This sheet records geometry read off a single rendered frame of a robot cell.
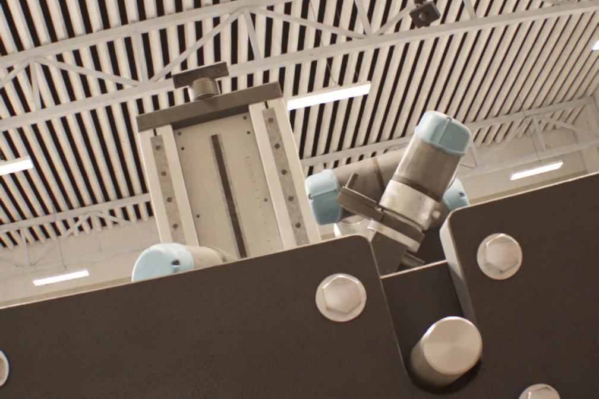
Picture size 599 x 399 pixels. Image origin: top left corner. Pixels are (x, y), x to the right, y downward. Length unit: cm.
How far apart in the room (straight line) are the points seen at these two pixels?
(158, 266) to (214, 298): 132
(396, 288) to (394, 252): 79
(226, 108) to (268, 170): 18
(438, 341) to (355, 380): 5
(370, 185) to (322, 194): 7
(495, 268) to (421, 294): 5
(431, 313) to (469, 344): 6
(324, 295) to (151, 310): 9
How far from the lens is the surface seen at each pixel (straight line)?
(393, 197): 145
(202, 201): 246
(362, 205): 145
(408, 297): 62
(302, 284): 59
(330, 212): 155
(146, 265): 192
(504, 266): 59
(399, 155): 156
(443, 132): 146
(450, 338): 56
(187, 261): 190
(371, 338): 58
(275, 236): 242
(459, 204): 192
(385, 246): 141
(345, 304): 57
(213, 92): 250
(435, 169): 145
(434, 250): 158
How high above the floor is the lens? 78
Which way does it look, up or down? 19 degrees up
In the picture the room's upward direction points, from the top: 15 degrees counter-clockwise
